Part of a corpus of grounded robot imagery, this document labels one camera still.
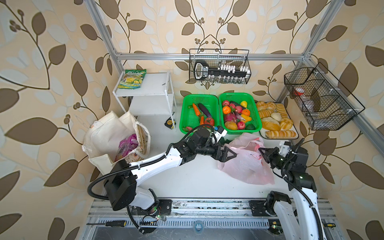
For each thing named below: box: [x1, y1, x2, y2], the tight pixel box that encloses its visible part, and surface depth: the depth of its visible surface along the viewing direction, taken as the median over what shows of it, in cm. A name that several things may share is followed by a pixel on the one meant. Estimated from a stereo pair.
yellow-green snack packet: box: [118, 69, 147, 90], surface depth 86 cm
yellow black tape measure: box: [164, 116, 177, 130], surface depth 107 cm
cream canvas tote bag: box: [82, 110, 151, 176], surface depth 79 cm
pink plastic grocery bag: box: [217, 132, 275, 185], surface depth 76 cm
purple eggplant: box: [198, 103, 212, 118], surface depth 116 cm
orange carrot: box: [192, 103, 201, 116], surface depth 116 cm
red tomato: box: [204, 117, 214, 126], surface depth 104 cm
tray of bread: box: [255, 101, 299, 140], surface depth 106 cm
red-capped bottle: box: [294, 87, 305, 96], surface depth 84 cm
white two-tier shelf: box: [112, 70, 177, 129], surface depth 91 cm
